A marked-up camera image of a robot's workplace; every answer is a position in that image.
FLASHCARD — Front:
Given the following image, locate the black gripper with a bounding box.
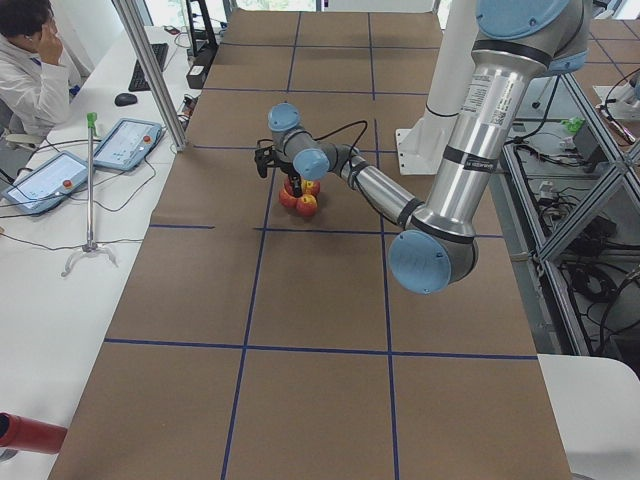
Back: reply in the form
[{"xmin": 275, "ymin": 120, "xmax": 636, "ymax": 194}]
[{"xmin": 275, "ymin": 149, "xmax": 303, "ymax": 197}]

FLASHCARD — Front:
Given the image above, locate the lone red yellow apple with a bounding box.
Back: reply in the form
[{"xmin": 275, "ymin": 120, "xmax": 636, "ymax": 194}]
[{"xmin": 284, "ymin": 178, "xmax": 303, "ymax": 198}]

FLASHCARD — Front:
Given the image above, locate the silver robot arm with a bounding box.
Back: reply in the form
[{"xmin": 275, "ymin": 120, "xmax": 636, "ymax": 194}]
[{"xmin": 268, "ymin": 1, "xmax": 592, "ymax": 295}]

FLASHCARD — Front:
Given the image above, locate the red yellow apple back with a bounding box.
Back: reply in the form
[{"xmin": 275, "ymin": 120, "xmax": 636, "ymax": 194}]
[{"xmin": 302, "ymin": 180, "xmax": 321, "ymax": 197}]

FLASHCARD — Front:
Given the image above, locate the red yellow apple side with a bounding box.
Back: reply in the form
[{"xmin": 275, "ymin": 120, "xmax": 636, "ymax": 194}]
[{"xmin": 278, "ymin": 188, "xmax": 298, "ymax": 209}]

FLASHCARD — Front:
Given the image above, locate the red yellow apple front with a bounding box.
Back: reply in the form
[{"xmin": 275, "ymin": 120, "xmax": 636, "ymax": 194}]
[{"xmin": 295, "ymin": 194, "xmax": 318, "ymax": 218}]

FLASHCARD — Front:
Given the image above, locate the black computer box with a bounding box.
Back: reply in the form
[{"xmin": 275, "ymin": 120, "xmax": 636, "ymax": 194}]
[{"xmin": 186, "ymin": 65, "xmax": 207, "ymax": 90}]

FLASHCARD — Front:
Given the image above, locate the far teach pendant tablet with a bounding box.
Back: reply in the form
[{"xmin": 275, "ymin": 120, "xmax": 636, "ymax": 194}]
[{"xmin": 94, "ymin": 118, "xmax": 163, "ymax": 171}]

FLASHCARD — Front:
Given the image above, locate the teach pendant tablet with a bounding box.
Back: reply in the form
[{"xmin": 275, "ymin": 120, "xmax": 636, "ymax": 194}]
[
  {"xmin": 1, "ymin": 151, "xmax": 89, "ymax": 215},
  {"xmin": 94, "ymin": 118, "xmax": 163, "ymax": 171}
]

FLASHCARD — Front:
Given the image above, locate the black keyboard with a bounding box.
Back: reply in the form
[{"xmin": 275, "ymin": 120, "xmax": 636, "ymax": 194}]
[{"xmin": 128, "ymin": 42, "xmax": 170, "ymax": 93}]

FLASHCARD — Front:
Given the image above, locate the black computer mouse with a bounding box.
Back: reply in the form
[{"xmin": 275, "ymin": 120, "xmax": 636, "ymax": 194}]
[{"xmin": 114, "ymin": 93, "xmax": 138, "ymax": 107}]

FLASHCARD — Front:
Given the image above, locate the near teach pendant tablet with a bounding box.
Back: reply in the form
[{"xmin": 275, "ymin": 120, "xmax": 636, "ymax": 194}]
[{"xmin": 1, "ymin": 151, "xmax": 89, "ymax": 215}]

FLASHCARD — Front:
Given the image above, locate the person in white coat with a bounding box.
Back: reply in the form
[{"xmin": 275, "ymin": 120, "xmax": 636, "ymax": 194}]
[{"xmin": 1, "ymin": 0, "xmax": 83, "ymax": 139}]

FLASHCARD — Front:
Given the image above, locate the red bottle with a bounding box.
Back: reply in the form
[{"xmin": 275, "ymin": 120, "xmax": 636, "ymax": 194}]
[{"xmin": 1, "ymin": 412, "xmax": 68, "ymax": 454}]

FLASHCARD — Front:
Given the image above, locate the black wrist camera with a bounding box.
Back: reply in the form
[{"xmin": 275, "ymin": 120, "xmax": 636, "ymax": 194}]
[{"xmin": 254, "ymin": 146, "xmax": 278, "ymax": 179}]

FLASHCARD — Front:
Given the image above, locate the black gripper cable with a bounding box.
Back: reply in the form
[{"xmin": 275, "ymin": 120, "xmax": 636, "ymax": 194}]
[{"xmin": 255, "ymin": 119, "xmax": 369, "ymax": 156}]

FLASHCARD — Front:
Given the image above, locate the white pedestal column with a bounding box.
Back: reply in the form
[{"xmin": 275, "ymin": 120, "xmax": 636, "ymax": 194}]
[{"xmin": 396, "ymin": 0, "xmax": 478, "ymax": 175}]

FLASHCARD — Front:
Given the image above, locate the green handled reacher grabber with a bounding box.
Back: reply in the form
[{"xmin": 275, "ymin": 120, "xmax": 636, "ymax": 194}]
[{"xmin": 61, "ymin": 112, "xmax": 117, "ymax": 278}]

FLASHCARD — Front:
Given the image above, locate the aluminium frame post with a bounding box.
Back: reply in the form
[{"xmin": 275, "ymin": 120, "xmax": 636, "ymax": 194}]
[{"xmin": 113, "ymin": 0, "xmax": 187, "ymax": 152}]

